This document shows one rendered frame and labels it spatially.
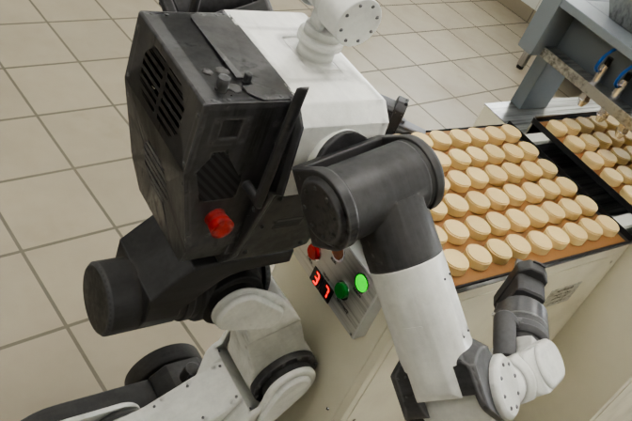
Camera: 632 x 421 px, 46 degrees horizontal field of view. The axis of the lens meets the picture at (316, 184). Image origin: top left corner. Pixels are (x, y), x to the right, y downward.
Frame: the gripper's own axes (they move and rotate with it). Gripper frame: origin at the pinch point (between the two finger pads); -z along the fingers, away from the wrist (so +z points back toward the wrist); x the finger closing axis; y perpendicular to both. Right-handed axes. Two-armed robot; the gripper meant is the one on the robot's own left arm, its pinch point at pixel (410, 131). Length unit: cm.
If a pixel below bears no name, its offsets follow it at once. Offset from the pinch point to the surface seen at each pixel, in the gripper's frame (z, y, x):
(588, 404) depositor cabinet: -69, -7, -46
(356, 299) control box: -0.3, -41.5, -13.1
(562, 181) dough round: -34.5, 2.0, 2.3
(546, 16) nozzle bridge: -21.1, 38.4, 22.3
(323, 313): 2.9, -33.9, -26.9
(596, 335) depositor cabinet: -62, -1, -30
